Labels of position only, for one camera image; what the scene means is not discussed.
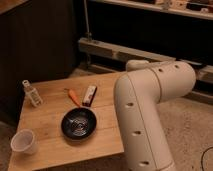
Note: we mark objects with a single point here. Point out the orange carrot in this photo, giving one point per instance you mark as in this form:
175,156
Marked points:
74,97

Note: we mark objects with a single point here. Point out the clear spray bottle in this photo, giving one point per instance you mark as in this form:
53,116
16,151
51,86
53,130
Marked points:
32,93

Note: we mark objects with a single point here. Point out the black frying pan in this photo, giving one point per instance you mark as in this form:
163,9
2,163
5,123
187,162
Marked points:
78,124

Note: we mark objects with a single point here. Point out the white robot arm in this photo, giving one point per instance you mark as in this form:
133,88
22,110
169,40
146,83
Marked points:
136,95

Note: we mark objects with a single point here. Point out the wall shelf with items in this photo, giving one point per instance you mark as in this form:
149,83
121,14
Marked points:
165,8

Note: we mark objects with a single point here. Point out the wooden table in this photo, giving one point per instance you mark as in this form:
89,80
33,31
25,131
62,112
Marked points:
45,121

